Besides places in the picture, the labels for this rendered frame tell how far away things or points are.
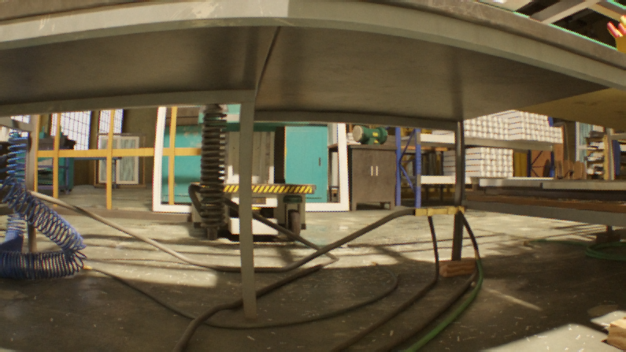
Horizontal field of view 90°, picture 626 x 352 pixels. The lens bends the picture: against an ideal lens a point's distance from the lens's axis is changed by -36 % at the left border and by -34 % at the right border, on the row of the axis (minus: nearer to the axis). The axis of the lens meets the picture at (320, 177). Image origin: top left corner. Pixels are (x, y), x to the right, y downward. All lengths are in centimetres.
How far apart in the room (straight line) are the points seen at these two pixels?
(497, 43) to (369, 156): 482
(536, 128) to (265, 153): 422
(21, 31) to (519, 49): 69
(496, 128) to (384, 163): 172
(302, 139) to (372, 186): 96
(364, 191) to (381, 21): 486
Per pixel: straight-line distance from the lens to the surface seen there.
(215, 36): 66
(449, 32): 56
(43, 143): 989
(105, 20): 53
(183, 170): 541
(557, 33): 68
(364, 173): 534
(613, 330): 95
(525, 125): 602
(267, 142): 283
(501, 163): 594
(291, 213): 262
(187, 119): 543
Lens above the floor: 35
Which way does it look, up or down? level
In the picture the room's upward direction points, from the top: 1 degrees clockwise
